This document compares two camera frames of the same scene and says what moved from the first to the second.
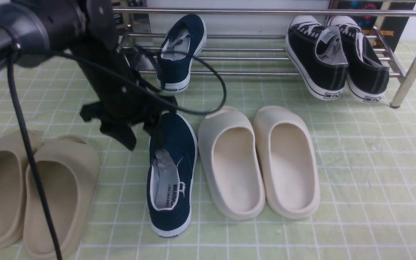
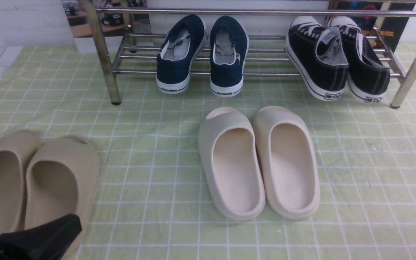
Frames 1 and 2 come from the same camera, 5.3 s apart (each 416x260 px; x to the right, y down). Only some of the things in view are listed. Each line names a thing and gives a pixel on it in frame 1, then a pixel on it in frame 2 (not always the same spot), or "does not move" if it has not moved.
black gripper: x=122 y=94 -> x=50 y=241
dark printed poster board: x=392 y=27 does not move
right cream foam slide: x=290 y=168 does not move
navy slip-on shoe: x=184 y=39 does not move
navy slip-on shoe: x=171 y=172 -> x=229 y=42
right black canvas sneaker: x=367 y=78 does not move
